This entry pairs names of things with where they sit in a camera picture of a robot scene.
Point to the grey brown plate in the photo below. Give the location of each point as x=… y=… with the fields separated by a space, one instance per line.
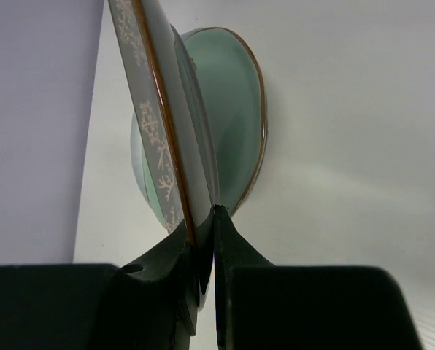
x=172 y=123

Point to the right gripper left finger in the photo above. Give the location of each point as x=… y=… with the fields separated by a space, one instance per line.
x=146 y=304

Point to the green flower plate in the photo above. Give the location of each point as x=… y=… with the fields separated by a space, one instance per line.
x=233 y=90

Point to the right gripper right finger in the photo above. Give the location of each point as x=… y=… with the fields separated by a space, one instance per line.
x=260 y=305

